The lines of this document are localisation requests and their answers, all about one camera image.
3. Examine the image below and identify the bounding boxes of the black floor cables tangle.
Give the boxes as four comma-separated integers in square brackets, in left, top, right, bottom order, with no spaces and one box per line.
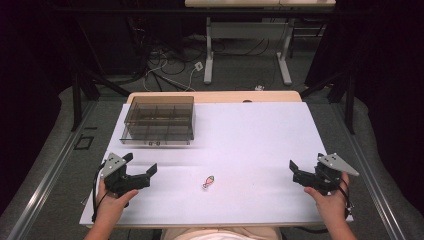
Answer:
[126,16,208,78]

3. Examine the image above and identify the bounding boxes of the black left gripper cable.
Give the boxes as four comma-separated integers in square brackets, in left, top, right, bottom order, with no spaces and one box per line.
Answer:
[91,163,108,223]

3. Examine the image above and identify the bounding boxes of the person's left hand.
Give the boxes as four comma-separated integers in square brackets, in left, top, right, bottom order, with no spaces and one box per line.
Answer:
[94,186,140,228]

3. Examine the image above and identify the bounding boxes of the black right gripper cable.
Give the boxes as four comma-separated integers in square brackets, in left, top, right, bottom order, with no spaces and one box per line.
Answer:
[337,178,354,219]

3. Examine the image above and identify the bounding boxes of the small pink green radish sticker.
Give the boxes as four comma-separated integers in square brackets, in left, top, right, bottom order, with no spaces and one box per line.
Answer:
[201,175,216,191]

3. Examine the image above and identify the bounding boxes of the aluminium floor rail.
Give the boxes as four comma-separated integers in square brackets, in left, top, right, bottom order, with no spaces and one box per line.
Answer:
[6,99,99,240]
[328,101,409,240]

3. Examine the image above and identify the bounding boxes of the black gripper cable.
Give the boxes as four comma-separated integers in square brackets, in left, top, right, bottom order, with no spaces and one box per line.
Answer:
[337,178,354,219]
[91,163,108,223]

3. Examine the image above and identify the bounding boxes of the light wooden table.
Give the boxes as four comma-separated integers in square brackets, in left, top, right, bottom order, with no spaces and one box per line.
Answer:
[126,90,303,105]

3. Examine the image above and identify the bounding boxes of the white board mat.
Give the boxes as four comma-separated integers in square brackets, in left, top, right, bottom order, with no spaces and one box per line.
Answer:
[79,101,354,228]

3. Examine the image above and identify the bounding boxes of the white floor cable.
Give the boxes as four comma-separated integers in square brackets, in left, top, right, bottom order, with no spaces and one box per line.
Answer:
[142,53,201,93]

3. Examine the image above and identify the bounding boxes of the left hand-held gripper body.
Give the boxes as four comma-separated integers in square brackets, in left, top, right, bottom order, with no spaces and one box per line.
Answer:
[99,152,152,198]

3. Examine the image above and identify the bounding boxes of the transparent brown compartment box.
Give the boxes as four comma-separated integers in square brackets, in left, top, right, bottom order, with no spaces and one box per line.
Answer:
[119,95,196,147]

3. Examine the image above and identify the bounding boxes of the black metal stand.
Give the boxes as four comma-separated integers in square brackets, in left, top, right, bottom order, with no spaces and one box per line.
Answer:
[299,59,356,135]
[68,33,133,133]

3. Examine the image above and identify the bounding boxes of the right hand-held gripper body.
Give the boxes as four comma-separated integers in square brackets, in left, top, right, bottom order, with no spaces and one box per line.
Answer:
[292,152,360,196]

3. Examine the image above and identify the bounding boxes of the person's right hand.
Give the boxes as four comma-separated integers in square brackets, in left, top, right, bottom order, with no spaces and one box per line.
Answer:
[303,172,351,225]

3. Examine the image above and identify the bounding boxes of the person's light clothing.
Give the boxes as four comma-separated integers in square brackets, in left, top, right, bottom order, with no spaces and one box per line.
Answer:
[161,227,283,240]

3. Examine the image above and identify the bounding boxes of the white metal frame desk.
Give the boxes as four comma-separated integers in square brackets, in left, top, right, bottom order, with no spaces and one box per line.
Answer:
[184,0,337,86]

